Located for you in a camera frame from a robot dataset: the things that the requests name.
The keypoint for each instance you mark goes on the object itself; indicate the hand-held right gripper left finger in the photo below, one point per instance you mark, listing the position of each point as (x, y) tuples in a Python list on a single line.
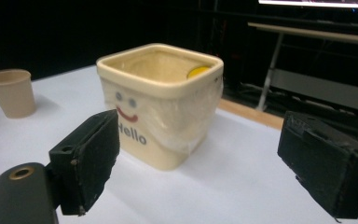
[(87, 161)]

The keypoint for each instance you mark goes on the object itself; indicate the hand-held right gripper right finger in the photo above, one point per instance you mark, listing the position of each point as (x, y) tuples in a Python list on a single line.
[(326, 168)]

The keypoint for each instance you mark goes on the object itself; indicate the cream square bin with smiley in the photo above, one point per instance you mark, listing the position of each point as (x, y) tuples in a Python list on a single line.
[(155, 124)]

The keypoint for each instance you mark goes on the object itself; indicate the white metal frame table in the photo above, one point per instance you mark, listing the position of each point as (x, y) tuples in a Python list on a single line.
[(307, 62)]

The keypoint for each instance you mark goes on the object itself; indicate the monitor screen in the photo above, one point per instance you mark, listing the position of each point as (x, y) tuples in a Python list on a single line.
[(310, 3)]

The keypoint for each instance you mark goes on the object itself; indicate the yellow round object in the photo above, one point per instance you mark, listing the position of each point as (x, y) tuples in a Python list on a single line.
[(198, 71)]

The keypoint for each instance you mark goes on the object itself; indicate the beige paper cup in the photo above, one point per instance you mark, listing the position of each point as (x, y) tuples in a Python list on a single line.
[(11, 93)]

